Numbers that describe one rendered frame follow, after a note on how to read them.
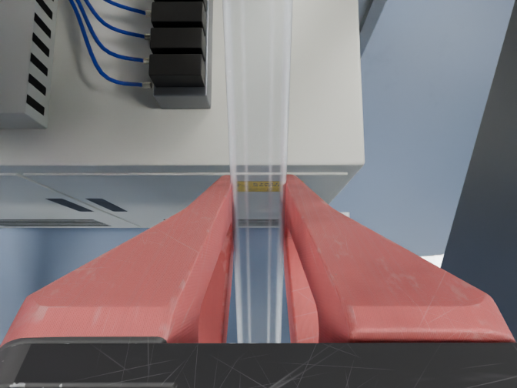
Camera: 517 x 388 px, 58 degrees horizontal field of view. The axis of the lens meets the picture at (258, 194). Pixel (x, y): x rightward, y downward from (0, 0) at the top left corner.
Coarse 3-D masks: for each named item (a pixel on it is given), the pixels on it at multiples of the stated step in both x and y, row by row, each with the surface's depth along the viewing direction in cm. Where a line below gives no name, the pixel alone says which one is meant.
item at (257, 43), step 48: (240, 0) 9; (288, 0) 9; (240, 48) 10; (288, 48) 10; (240, 96) 10; (288, 96) 10; (240, 144) 11; (240, 192) 12; (240, 240) 12; (240, 288) 13; (240, 336) 15
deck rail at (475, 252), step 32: (512, 32) 15; (512, 64) 15; (512, 96) 15; (480, 128) 17; (512, 128) 15; (480, 160) 17; (512, 160) 15; (480, 192) 17; (512, 192) 15; (480, 224) 17; (512, 224) 15; (448, 256) 20; (480, 256) 17; (512, 256) 15; (480, 288) 17; (512, 288) 15; (512, 320) 15
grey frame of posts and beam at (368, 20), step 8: (360, 0) 52; (368, 0) 53; (376, 0) 52; (384, 0) 52; (360, 8) 53; (368, 8) 54; (376, 8) 53; (360, 16) 57; (368, 16) 55; (376, 16) 55; (360, 24) 58; (368, 24) 57; (360, 32) 59; (368, 32) 59; (360, 40) 61; (368, 40) 61; (360, 48) 63; (360, 56) 65
